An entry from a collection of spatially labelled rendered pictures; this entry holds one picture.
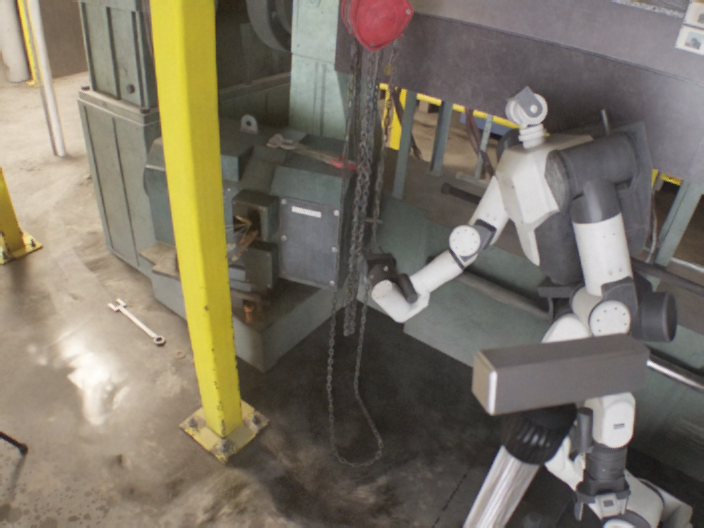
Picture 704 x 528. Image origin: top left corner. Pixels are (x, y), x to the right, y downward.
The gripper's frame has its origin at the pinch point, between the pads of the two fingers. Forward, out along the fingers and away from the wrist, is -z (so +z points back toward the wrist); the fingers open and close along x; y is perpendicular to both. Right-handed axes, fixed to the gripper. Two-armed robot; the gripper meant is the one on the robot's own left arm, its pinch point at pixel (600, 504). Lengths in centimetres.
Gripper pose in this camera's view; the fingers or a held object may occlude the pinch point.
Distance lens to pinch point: 131.3
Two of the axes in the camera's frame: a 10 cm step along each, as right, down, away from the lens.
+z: -1.1, -9.6, -2.5
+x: -9.9, 1.0, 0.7
